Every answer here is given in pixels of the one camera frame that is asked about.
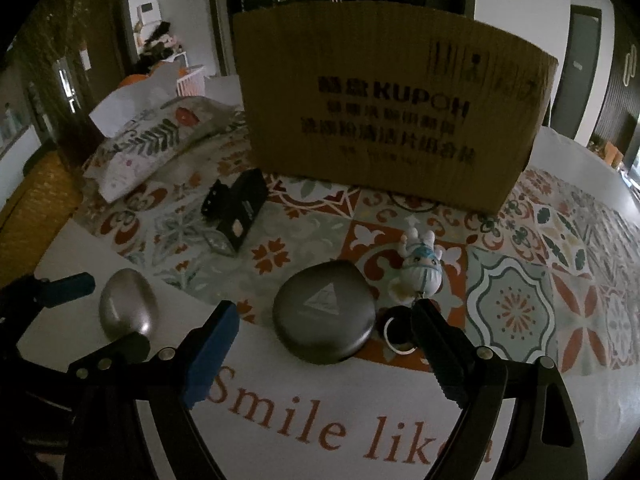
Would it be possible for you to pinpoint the cluttered white shelf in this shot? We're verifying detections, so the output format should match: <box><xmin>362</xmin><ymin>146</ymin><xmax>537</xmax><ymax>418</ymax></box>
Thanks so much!
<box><xmin>134</xmin><ymin>19</ymin><xmax>185</xmax><ymax>69</ymax></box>

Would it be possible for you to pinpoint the yellow woven tissue box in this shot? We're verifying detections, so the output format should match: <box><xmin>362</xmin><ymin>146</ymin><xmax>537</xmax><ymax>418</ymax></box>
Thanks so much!
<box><xmin>0</xmin><ymin>152</ymin><xmax>77</xmax><ymax>242</ymax></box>

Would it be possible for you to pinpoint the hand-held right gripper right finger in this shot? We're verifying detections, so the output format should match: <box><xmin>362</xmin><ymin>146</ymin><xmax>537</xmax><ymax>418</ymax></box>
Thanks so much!
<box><xmin>411</xmin><ymin>301</ymin><xmax>590</xmax><ymax>480</ymax></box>

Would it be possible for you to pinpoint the dark slatted wall panel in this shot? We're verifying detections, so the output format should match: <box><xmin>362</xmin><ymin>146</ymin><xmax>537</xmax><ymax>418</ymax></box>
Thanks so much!
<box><xmin>600</xmin><ymin>10</ymin><xmax>640</xmax><ymax>163</ymax></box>

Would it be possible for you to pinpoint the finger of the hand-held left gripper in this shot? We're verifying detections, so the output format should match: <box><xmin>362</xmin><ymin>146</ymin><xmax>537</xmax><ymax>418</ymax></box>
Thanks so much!
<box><xmin>10</xmin><ymin>272</ymin><xmax>97</xmax><ymax>307</ymax></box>
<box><xmin>65</xmin><ymin>333</ymin><xmax>151</xmax><ymax>382</ymax></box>

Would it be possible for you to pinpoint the brown cardboard box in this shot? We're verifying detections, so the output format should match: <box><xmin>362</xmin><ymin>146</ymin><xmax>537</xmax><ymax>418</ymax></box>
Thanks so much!
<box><xmin>232</xmin><ymin>1</ymin><xmax>559</xmax><ymax>215</ymax></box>

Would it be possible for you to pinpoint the grey interior door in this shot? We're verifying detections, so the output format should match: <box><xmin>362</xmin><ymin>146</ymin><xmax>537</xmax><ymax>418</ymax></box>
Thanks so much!
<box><xmin>547</xmin><ymin>5</ymin><xmax>604</xmax><ymax>129</ymax></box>

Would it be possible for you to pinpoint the floral fabric tissue pouch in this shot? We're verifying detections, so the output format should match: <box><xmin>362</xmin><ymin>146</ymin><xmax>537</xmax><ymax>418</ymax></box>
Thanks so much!
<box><xmin>82</xmin><ymin>67</ymin><xmax>251</xmax><ymax>204</ymax></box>

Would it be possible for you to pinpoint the black folding clip device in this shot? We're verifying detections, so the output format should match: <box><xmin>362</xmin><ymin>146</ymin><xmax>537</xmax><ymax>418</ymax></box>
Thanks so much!
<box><xmin>201</xmin><ymin>168</ymin><xmax>268</xmax><ymax>254</ymax></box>

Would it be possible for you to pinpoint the grey round case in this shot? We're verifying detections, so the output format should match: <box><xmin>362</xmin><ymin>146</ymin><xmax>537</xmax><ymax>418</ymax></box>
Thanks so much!
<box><xmin>272</xmin><ymin>260</ymin><xmax>377</xmax><ymax>362</ymax></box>

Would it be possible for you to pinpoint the white figurine keychain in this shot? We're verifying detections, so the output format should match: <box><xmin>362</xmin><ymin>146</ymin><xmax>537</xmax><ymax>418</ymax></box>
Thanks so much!
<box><xmin>382</xmin><ymin>227</ymin><xmax>459</xmax><ymax>356</ymax></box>

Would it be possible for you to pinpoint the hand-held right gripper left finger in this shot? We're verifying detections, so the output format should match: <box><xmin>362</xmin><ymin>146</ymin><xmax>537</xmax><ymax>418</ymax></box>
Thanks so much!
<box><xmin>65</xmin><ymin>301</ymin><xmax>242</xmax><ymax>480</ymax></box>

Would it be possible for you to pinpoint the patterned table mat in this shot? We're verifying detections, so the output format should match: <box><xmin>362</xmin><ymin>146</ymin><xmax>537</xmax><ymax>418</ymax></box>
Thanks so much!
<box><xmin>75</xmin><ymin>160</ymin><xmax>640</xmax><ymax>377</ymax></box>

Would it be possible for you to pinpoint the white fruit basket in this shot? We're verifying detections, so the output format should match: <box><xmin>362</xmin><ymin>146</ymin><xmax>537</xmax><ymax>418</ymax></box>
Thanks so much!
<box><xmin>175</xmin><ymin>65</ymin><xmax>209</xmax><ymax>97</ymax></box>

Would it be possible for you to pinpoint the glass vase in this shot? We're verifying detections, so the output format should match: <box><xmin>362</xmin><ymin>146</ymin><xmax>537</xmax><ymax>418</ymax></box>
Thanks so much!
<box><xmin>30</xmin><ymin>35</ymin><xmax>117</xmax><ymax>161</ymax></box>

